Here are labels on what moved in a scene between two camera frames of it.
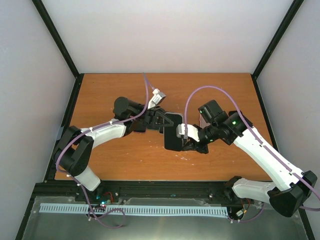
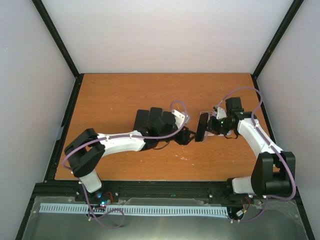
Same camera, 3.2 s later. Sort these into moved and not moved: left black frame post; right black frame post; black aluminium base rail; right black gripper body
Moved: right black gripper body
Not moved: left black frame post; right black frame post; black aluminium base rail
